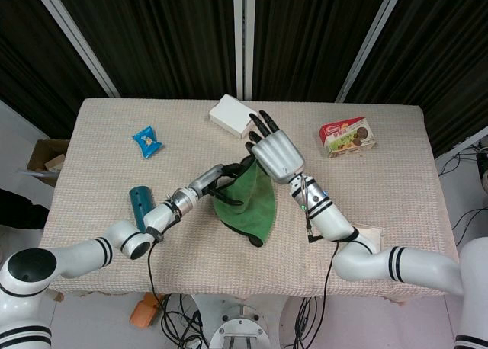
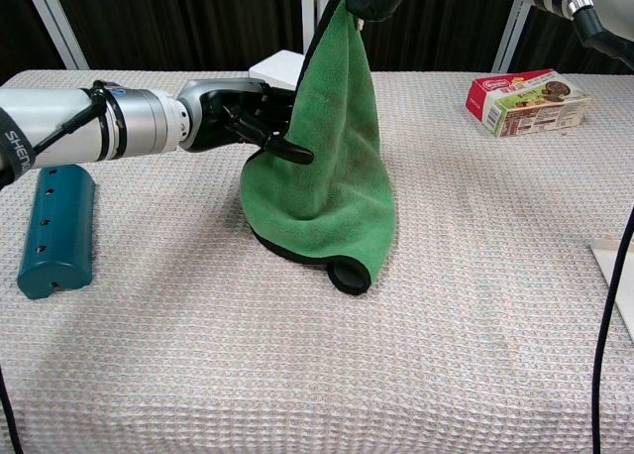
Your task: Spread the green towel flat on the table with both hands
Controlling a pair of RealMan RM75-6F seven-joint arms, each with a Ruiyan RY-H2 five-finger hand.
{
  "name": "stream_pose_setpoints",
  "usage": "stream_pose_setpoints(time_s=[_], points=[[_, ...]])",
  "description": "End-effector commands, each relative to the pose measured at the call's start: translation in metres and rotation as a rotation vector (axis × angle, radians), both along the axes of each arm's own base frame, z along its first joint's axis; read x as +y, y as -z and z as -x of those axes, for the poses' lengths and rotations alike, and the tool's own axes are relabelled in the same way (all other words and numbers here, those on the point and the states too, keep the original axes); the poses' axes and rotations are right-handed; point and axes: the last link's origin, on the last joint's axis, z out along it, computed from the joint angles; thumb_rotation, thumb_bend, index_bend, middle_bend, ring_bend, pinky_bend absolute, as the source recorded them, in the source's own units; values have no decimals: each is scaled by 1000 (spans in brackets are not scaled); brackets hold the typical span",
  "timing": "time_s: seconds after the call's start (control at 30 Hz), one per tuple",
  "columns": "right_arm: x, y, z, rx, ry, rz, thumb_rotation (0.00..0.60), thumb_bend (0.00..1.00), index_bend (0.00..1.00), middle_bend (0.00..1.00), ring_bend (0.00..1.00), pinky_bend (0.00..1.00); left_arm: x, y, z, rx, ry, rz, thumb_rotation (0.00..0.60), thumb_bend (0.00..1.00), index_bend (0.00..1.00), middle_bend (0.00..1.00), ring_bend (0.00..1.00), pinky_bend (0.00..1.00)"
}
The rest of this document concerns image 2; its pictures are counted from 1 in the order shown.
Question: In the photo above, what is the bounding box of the black curtain backdrop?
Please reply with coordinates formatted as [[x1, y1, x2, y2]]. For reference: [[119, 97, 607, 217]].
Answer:
[[0, 0, 634, 86]]

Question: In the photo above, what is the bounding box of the white metal frame pole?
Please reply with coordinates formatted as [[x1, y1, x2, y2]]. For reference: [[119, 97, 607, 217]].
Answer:
[[21, 0, 91, 71], [491, 0, 535, 73], [300, 0, 332, 58]]

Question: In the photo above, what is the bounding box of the green and grey cloth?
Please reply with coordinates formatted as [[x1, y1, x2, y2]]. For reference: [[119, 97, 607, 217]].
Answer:
[[239, 0, 397, 296]]

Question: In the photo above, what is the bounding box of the teal half-round holder with holes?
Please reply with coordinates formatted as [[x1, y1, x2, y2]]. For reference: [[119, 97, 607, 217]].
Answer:
[[17, 165, 97, 300]]

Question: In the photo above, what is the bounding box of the small white cardboard box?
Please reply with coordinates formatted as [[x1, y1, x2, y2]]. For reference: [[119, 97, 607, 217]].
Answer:
[[248, 50, 306, 92]]

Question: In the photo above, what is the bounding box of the beige waffle-weave tablecloth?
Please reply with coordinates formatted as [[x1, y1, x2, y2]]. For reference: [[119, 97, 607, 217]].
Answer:
[[0, 69, 634, 454]]

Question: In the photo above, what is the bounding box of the black grey left robot hand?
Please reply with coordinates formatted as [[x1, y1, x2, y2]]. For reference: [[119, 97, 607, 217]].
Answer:
[[176, 77, 316, 167]]

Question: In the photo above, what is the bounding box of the thick black cable with connector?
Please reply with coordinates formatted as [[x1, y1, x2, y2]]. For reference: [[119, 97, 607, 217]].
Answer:
[[566, 0, 634, 454]]

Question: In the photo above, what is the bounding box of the thin black cable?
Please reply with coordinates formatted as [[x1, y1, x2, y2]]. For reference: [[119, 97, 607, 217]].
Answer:
[[0, 364, 25, 454]]

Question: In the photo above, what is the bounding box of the white flat board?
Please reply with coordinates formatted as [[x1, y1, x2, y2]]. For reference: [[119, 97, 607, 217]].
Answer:
[[587, 235, 634, 345]]

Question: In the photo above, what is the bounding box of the red green cookie box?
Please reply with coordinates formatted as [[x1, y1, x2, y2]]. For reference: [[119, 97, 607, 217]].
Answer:
[[465, 67, 593, 139]]

